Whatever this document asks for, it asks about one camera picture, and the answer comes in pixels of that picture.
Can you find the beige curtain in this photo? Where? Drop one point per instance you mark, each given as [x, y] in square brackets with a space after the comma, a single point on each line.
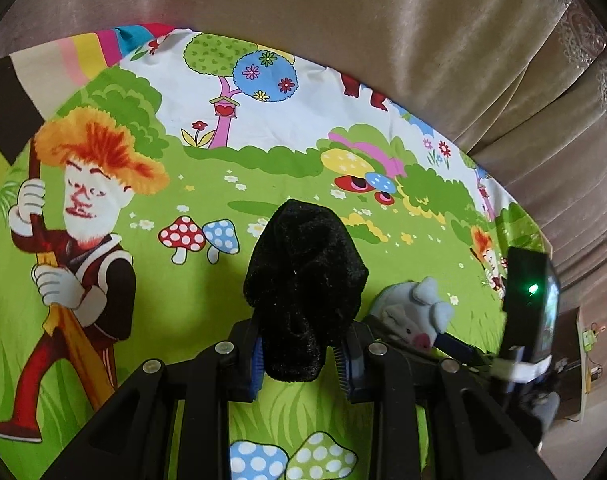
[383, 25]

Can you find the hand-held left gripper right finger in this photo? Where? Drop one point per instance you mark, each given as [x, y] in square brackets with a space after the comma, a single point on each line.
[346, 365]

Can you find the cartoon printed bedsheet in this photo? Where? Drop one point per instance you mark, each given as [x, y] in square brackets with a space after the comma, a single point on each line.
[183, 185]

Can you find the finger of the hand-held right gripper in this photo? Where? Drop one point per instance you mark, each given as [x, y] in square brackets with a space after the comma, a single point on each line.
[458, 346]

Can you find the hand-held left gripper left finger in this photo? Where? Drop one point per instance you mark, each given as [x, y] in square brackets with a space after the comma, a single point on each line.
[256, 365]

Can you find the black velvet cloth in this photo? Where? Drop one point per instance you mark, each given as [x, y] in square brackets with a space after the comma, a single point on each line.
[303, 285]

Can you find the grey plush toy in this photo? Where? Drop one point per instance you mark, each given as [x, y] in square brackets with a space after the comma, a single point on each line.
[413, 310]

